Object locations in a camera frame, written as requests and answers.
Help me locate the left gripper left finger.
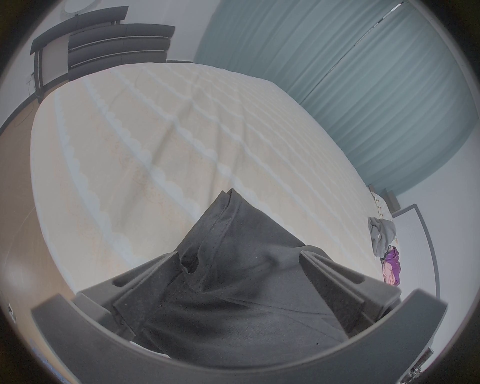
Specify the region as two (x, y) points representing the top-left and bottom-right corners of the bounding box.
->
(77, 252), (180, 338)

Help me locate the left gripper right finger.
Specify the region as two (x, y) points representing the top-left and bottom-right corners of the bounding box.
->
(299, 250), (402, 334)

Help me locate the black T-shirt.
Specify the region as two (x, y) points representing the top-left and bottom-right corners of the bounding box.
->
(129, 188), (381, 370)

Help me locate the pink garment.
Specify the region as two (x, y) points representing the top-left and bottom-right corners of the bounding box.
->
(382, 259), (398, 286)

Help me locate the purple garment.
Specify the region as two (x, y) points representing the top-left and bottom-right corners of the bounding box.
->
(384, 245), (403, 286)

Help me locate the grey garment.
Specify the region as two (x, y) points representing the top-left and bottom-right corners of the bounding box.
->
(367, 217), (397, 257)

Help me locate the white printed pillow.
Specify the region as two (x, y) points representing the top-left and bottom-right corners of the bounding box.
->
(369, 189), (392, 222)

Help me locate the grey bedside table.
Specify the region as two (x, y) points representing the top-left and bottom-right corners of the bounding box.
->
(367, 184), (400, 211)

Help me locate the bed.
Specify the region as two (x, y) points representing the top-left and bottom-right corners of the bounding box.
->
(29, 62), (440, 357)

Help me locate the blue-green curtain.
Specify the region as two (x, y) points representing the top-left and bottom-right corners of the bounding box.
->
(300, 0), (480, 196)
(193, 0), (405, 106)

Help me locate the black chest of drawers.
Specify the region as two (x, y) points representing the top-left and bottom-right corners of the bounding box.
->
(67, 23), (176, 81)

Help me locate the black dressing table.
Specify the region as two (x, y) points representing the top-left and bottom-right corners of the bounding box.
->
(31, 5), (130, 104)

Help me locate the round white framed mirror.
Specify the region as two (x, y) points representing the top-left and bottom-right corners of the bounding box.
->
(62, 0), (102, 16)

